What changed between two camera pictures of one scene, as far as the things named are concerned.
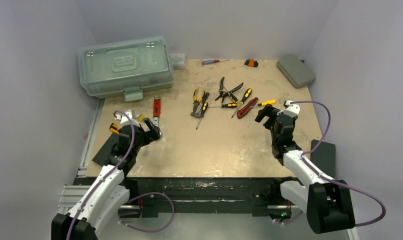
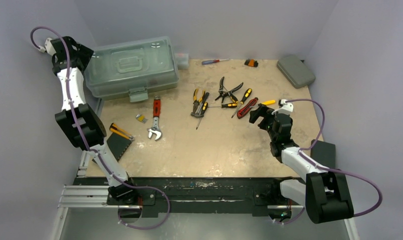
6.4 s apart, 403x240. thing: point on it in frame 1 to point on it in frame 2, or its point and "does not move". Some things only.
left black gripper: (149, 135) to (85, 53)
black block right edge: (324, 157) does not move
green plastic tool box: (125, 67) does not move
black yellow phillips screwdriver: (205, 106) does not move
